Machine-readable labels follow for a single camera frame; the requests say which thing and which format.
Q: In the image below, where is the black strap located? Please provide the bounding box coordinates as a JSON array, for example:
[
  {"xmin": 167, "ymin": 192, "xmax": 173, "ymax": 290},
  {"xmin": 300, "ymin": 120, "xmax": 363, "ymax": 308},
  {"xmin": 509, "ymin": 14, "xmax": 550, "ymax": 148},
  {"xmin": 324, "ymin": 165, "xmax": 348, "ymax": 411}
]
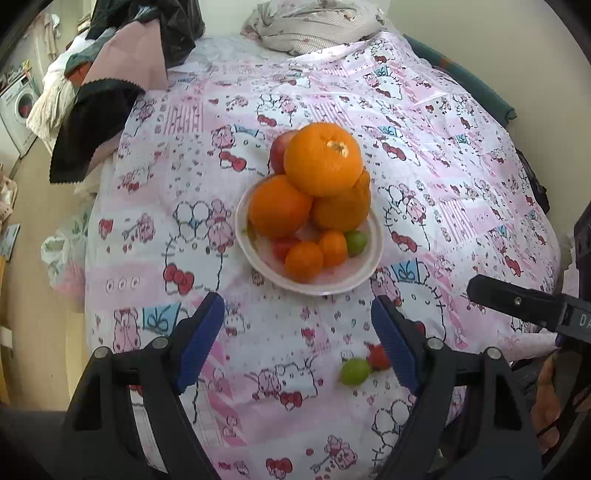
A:
[{"xmin": 517, "ymin": 151, "xmax": 551, "ymax": 214}]

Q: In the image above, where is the orange with pale navel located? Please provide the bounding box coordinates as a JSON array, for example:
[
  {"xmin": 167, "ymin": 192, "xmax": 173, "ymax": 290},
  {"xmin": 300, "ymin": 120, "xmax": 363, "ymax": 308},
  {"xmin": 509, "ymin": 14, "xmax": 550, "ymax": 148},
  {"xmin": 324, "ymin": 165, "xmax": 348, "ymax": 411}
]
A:
[{"xmin": 283, "ymin": 121, "xmax": 363, "ymax": 198}]

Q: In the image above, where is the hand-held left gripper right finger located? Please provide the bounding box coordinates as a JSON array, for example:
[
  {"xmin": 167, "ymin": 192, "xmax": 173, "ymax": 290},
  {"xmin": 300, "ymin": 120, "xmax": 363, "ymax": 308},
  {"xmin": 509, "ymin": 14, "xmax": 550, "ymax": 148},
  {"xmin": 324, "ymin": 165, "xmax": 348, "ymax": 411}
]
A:
[{"xmin": 369, "ymin": 295, "xmax": 543, "ymax": 480}]

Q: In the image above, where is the small green fruit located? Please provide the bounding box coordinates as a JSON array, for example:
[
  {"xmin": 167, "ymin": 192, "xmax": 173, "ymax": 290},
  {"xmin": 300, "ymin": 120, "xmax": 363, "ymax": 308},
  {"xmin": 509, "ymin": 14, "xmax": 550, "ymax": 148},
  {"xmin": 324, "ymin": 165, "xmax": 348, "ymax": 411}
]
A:
[
  {"xmin": 345, "ymin": 231, "xmax": 369, "ymax": 258},
  {"xmin": 340, "ymin": 357, "xmax": 371, "ymax": 387}
]

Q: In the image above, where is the red apple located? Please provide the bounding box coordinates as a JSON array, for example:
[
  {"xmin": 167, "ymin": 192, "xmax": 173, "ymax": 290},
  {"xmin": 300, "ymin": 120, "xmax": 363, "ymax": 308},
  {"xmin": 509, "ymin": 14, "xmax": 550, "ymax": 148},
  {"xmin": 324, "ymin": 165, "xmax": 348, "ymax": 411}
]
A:
[{"xmin": 269, "ymin": 130, "xmax": 301, "ymax": 176}]

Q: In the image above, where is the pink cloth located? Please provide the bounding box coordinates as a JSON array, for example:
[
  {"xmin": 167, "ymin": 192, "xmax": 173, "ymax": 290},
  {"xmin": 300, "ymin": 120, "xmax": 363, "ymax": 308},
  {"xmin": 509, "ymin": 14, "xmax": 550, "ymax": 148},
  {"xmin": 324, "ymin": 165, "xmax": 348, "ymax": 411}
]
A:
[{"xmin": 81, "ymin": 21, "xmax": 169, "ymax": 90}]

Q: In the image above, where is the cream fringed cloth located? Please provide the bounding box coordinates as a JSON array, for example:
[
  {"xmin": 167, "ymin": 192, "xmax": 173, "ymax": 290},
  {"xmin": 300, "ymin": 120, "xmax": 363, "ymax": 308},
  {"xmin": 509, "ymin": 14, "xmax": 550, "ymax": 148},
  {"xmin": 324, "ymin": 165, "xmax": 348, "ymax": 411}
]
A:
[{"xmin": 26, "ymin": 74, "xmax": 79, "ymax": 141}]

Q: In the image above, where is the red cherry tomato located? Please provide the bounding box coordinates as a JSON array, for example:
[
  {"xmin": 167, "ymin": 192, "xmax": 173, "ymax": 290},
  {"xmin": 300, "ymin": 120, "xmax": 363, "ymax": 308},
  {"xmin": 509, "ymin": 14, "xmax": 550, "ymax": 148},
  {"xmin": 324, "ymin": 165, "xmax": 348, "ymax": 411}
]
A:
[
  {"xmin": 271, "ymin": 237, "xmax": 302, "ymax": 261},
  {"xmin": 366, "ymin": 343, "xmax": 392, "ymax": 371}
]

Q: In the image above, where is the bumpy orange with stem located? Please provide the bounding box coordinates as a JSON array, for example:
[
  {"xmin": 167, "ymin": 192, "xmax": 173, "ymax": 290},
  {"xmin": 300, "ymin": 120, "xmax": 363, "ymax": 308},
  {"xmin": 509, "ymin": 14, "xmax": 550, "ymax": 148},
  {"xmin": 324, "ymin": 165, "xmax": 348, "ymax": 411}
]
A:
[{"xmin": 309, "ymin": 168, "xmax": 371, "ymax": 232}]

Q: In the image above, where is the white washing machine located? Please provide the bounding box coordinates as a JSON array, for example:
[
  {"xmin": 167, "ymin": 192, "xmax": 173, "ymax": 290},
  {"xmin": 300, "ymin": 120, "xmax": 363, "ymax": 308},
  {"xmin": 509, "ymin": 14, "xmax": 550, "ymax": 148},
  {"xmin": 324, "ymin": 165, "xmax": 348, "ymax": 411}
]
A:
[{"xmin": 0, "ymin": 69, "xmax": 43, "ymax": 154}]

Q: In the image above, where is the white and pink plate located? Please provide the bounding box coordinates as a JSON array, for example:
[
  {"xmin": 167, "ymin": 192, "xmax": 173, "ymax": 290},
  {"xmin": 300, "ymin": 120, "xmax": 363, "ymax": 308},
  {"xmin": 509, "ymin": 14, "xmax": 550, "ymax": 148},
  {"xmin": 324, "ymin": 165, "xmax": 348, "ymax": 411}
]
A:
[{"xmin": 235, "ymin": 178, "xmax": 385, "ymax": 296}]

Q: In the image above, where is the black shiny plastic bag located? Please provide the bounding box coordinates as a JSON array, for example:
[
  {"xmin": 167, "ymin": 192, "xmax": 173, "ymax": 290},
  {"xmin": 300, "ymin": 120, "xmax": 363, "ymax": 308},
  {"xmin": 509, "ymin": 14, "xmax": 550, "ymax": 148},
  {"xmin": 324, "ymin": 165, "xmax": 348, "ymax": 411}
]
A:
[{"xmin": 87, "ymin": 0, "xmax": 206, "ymax": 66}]

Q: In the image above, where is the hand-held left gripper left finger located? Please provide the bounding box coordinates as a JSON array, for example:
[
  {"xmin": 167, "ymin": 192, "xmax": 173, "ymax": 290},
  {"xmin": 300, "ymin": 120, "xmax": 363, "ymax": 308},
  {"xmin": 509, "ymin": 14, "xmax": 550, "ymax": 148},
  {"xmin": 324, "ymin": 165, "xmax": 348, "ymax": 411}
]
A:
[{"xmin": 62, "ymin": 292, "xmax": 226, "ymax": 480}]

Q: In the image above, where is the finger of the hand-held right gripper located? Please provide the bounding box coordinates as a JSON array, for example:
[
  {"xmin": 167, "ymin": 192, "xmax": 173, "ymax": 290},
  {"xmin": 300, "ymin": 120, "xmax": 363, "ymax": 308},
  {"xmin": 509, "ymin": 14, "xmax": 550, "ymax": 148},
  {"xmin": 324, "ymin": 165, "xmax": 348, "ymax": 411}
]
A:
[{"xmin": 466, "ymin": 274, "xmax": 566, "ymax": 332}]

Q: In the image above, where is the dark green bed frame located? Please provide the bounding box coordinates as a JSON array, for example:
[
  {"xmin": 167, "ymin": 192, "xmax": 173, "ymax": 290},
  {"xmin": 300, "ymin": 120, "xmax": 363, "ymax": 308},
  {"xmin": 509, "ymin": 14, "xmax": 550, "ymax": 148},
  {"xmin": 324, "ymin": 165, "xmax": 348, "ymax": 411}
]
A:
[{"xmin": 403, "ymin": 34, "xmax": 516, "ymax": 124}]

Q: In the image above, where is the pink cartoon printed blanket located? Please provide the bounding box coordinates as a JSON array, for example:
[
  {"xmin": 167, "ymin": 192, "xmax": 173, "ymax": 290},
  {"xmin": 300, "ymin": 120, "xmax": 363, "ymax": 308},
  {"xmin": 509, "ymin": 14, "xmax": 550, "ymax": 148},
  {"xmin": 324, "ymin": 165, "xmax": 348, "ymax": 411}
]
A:
[{"xmin": 85, "ymin": 32, "xmax": 565, "ymax": 480}]

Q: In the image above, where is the white floral plastic bag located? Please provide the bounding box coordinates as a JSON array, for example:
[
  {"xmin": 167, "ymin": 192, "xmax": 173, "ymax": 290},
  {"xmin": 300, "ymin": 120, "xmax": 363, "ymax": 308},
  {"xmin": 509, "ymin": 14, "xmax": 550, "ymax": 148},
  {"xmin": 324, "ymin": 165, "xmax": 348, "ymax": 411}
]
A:
[{"xmin": 41, "ymin": 217, "xmax": 93, "ymax": 301}]

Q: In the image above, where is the small mandarin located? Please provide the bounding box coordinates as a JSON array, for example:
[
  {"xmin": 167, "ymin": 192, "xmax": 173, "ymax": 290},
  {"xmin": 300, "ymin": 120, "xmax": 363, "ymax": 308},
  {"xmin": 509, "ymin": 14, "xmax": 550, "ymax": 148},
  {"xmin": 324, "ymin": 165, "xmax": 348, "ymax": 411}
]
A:
[
  {"xmin": 284, "ymin": 241, "xmax": 324, "ymax": 284},
  {"xmin": 318, "ymin": 230, "xmax": 348, "ymax": 268}
]

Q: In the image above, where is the grey printed blanket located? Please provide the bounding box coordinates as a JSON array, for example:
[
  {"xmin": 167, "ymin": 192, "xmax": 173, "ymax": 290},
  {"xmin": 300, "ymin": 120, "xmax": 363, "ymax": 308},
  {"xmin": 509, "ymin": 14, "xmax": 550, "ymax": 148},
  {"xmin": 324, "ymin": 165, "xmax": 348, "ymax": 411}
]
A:
[{"xmin": 241, "ymin": 0, "xmax": 389, "ymax": 57}]

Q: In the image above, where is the round smooth orange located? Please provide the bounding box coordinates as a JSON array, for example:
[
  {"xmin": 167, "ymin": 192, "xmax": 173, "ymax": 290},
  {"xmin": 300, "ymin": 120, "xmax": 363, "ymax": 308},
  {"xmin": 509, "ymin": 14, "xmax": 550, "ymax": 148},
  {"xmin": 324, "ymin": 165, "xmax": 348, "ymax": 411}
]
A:
[{"xmin": 248, "ymin": 174, "xmax": 314, "ymax": 240}]

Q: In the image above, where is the black cloth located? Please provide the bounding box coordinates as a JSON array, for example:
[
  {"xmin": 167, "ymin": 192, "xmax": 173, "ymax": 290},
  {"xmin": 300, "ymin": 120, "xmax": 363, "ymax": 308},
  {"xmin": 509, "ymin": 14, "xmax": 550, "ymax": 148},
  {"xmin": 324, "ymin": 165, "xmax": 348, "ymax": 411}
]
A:
[{"xmin": 48, "ymin": 79, "xmax": 142, "ymax": 184}]

